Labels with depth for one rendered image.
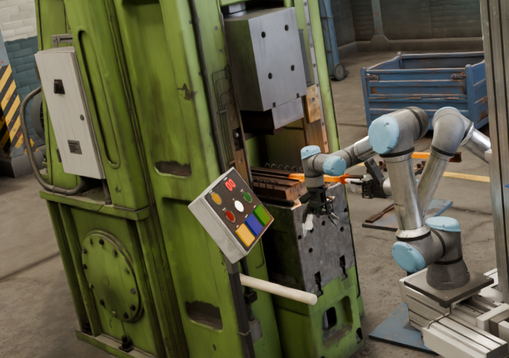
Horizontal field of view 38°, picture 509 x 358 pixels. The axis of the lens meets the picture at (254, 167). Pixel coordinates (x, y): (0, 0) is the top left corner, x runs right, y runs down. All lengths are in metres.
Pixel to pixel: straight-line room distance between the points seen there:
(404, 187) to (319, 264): 1.13
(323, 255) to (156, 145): 0.94
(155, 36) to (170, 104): 0.30
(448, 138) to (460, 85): 4.13
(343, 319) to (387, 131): 1.63
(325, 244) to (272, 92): 0.78
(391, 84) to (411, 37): 5.02
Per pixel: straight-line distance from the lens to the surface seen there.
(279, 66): 3.23
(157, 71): 3.31
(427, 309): 2.76
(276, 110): 3.23
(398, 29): 12.36
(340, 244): 3.57
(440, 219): 2.62
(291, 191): 3.34
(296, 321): 3.59
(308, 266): 3.41
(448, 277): 2.63
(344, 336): 3.75
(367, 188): 3.11
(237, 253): 2.77
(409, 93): 7.20
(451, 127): 2.82
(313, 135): 3.63
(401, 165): 2.41
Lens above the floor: 2.05
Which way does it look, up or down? 17 degrees down
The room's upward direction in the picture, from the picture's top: 10 degrees counter-clockwise
